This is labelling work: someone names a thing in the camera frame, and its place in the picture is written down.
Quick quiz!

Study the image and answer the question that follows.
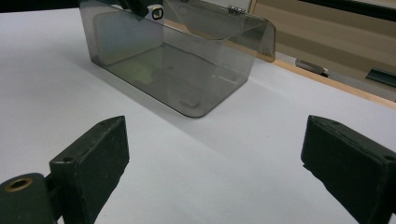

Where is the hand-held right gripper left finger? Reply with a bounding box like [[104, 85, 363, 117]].
[[49, 115, 130, 224]]

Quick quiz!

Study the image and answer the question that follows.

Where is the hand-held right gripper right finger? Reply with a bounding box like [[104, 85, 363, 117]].
[[301, 115, 396, 224]]

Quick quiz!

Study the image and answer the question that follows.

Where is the small white block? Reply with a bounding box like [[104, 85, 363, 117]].
[[148, 4, 164, 21]]

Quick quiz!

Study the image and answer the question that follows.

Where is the transparent grey plastic box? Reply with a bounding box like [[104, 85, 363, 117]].
[[78, 0, 277, 119]]

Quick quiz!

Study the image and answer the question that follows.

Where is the dark green floor bar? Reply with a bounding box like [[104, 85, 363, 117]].
[[365, 67, 396, 89]]

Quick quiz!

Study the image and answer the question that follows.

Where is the grey leg with caster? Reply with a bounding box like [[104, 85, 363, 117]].
[[294, 58, 331, 78]]

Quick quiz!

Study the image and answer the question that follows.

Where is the black horizontal bar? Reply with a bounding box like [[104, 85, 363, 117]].
[[298, 0, 396, 22]]

